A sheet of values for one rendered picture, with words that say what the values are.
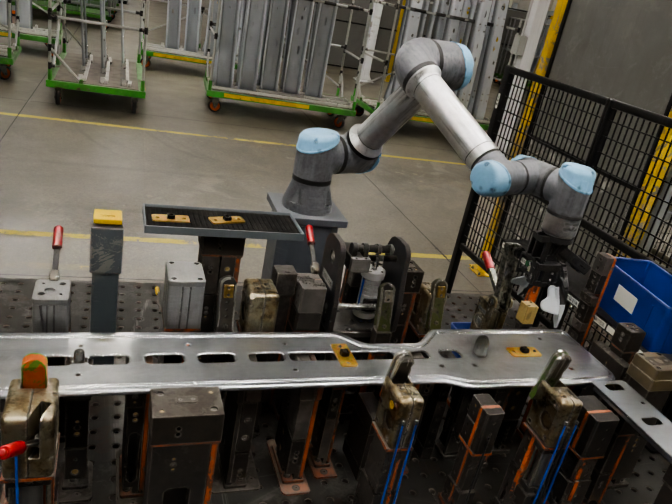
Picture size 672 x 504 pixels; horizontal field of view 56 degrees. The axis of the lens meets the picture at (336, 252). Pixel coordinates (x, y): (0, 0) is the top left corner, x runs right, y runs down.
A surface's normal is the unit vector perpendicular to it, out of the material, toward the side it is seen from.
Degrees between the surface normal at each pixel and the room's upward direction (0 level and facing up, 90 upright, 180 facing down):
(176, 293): 90
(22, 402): 0
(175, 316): 90
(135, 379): 0
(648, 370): 88
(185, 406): 0
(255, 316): 90
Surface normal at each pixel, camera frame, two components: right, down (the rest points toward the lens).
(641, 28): -0.94, -0.08
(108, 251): 0.30, 0.43
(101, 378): 0.18, -0.90
